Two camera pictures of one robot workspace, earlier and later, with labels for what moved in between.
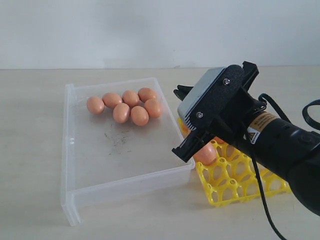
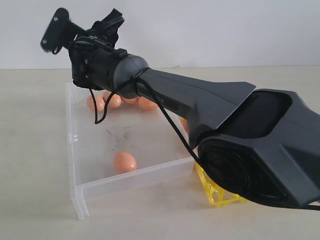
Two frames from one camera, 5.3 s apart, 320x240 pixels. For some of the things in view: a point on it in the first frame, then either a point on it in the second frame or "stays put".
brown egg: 95,105 stays put
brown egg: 139,115 to 124,162
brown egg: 185,129 stays put
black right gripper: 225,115 to 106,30
